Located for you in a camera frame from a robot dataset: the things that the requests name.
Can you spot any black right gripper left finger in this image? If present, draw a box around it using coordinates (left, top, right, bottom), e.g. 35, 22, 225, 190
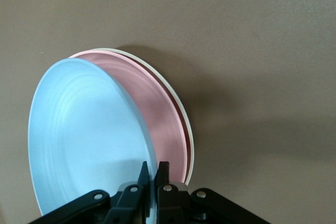
28, 161, 151, 224

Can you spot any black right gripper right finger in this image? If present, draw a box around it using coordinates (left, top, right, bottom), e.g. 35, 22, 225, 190
155, 161, 271, 224

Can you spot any light blue plate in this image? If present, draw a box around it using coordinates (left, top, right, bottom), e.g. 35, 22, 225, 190
27, 58, 159, 224

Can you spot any pink plate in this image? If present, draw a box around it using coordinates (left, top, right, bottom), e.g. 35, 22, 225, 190
68, 49, 190, 183

